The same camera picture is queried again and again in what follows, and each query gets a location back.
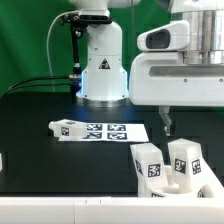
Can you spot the black camera on stand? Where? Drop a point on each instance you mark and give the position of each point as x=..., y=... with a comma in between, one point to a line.
x=87, y=16

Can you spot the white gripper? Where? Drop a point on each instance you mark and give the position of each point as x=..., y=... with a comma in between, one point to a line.
x=159, y=75

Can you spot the white L-shaped fence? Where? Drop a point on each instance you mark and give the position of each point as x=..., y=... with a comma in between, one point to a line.
x=113, y=210

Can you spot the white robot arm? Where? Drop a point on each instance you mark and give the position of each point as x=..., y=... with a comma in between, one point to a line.
x=104, y=79

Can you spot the white marker sheet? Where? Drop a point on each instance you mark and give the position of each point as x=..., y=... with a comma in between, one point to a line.
x=109, y=132

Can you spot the white round stool seat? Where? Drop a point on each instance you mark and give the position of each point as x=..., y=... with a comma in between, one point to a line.
x=174, y=191

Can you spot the black camera stand pole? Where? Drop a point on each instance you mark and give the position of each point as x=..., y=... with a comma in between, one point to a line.
x=76, y=83

